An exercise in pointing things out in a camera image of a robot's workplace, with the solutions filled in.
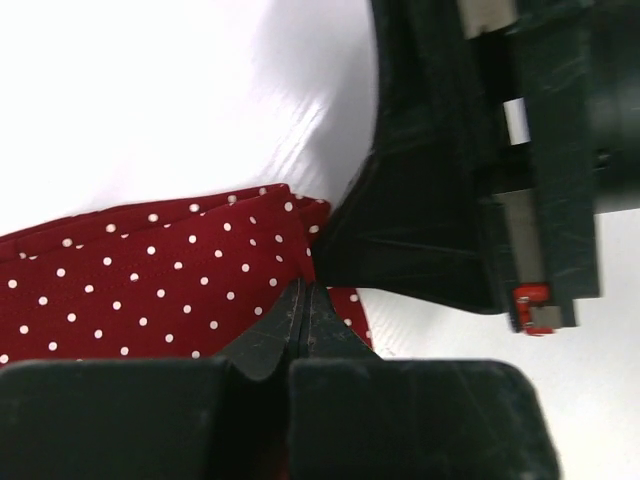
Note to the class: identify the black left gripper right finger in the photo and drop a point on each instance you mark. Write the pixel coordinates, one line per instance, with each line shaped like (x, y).
(354, 415)

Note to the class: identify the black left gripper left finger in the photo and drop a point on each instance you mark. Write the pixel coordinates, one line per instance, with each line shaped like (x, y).
(216, 417)

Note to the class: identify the red polka dot skirt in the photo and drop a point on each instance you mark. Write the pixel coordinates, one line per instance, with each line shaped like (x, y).
(174, 278)

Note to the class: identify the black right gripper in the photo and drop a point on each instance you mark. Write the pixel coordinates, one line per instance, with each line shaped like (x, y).
(563, 77)

